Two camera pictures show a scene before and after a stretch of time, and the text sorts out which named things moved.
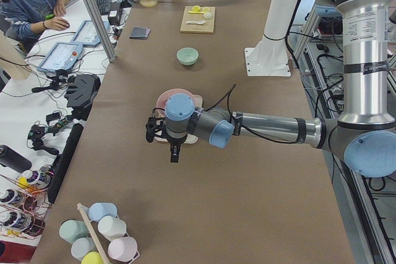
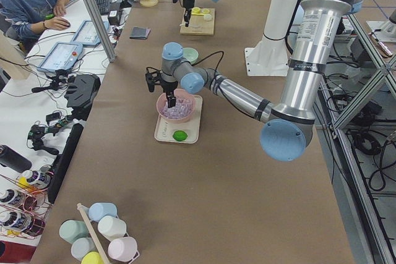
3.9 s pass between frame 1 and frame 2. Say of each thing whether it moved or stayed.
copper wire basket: stayed
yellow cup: stayed
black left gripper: moved
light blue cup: stayed
